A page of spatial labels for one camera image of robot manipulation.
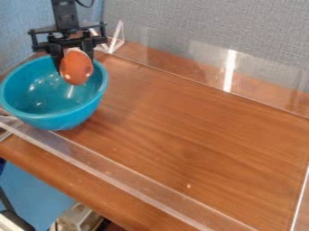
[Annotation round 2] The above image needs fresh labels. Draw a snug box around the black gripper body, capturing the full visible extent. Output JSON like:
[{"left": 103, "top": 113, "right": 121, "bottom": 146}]
[{"left": 28, "top": 22, "right": 107, "bottom": 53}]

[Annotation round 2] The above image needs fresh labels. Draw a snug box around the clear acrylic corner bracket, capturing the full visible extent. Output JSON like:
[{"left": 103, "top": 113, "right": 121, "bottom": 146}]
[{"left": 95, "top": 21, "right": 126, "bottom": 54}]

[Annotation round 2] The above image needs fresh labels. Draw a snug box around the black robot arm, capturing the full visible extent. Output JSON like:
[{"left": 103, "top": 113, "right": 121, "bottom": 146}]
[{"left": 28, "top": 0, "right": 107, "bottom": 69}]

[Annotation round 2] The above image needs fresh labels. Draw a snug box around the clear acrylic front barrier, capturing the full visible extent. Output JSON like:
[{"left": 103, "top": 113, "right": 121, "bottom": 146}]
[{"left": 0, "top": 115, "right": 257, "bottom": 231}]

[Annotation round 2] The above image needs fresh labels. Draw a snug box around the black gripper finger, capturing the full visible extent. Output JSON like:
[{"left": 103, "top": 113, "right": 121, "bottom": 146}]
[
  {"left": 80, "top": 41, "right": 94, "bottom": 59},
  {"left": 50, "top": 48, "right": 64, "bottom": 69}
]

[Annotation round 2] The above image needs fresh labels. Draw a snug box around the clear acrylic back barrier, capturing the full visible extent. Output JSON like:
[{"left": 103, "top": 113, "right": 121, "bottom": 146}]
[{"left": 113, "top": 41, "right": 309, "bottom": 118}]

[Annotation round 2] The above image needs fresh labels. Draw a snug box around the grey black object bottom left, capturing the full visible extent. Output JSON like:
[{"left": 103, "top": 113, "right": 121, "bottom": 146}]
[{"left": 0, "top": 187, "right": 36, "bottom": 231}]

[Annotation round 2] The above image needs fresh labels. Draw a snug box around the brown and white toy mushroom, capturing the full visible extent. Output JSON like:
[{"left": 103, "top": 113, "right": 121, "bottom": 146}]
[{"left": 59, "top": 48, "right": 94, "bottom": 86}]

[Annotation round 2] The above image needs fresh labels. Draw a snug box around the white box under table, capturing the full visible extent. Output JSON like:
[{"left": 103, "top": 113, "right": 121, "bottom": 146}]
[{"left": 50, "top": 203, "right": 105, "bottom": 231}]

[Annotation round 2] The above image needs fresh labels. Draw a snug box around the blue plastic bowl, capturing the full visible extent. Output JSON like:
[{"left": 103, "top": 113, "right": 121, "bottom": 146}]
[{"left": 0, "top": 56, "right": 109, "bottom": 131}]

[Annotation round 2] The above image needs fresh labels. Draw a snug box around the clear acrylic barrier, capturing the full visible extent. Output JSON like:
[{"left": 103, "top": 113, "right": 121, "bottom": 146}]
[
  {"left": 0, "top": 115, "right": 257, "bottom": 231},
  {"left": 113, "top": 41, "right": 309, "bottom": 118}
]

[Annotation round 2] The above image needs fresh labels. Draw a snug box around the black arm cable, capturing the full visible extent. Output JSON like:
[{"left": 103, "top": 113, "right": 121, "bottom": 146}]
[{"left": 75, "top": 0, "right": 97, "bottom": 9}]

